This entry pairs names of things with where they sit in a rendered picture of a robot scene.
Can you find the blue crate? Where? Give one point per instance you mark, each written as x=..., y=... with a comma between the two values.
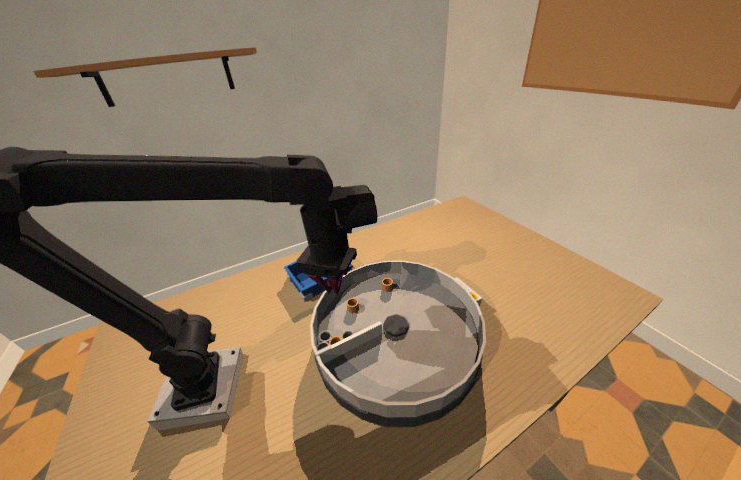
x=307, y=286

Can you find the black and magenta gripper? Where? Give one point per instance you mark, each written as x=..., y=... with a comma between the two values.
x=325, y=256

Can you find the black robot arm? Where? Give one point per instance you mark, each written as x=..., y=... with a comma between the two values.
x=50, y=177

